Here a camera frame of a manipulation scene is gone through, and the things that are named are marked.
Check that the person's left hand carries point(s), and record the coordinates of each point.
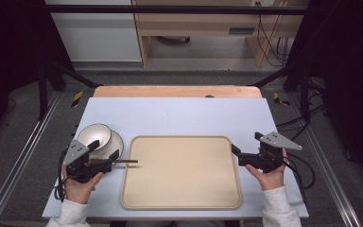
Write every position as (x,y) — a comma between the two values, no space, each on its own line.
(79,189)

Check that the white cabinet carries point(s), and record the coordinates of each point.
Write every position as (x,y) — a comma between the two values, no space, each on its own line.
(96,33)

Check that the brown wooden chopsticks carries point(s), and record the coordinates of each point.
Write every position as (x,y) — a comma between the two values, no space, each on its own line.
(124,161)

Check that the wooden table board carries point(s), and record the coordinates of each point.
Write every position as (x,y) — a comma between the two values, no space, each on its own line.
(176,91)

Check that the person's right hand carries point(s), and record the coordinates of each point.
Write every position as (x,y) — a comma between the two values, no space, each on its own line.
(269,180)

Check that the aluminium floor rail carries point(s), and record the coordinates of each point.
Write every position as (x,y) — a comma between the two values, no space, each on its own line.
(326,164)
(19,157)

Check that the light wooden desk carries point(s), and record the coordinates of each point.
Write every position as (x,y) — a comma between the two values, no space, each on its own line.
(201,23)

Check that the white bowl with dark rim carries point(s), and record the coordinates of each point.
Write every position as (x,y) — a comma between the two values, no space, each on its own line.
(95,135)

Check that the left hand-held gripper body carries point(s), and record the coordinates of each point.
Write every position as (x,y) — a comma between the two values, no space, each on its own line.
(79,165)

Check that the beige rectangular tray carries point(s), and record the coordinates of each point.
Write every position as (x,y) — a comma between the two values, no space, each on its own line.
(181,172)

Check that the silver metal bowl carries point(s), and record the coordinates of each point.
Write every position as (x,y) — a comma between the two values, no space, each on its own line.
(115,145)

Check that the black horizontal frame bar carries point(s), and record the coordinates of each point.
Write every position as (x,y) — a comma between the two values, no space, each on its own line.
(170,9)

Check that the black curtain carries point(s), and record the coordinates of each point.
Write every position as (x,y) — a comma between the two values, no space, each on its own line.
(346,78)
(9,63)

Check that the black metal stand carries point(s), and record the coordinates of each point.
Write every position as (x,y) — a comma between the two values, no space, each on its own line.
(305,94)
(43,91)

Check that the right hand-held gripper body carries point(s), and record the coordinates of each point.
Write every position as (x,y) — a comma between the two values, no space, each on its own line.
(269,156)

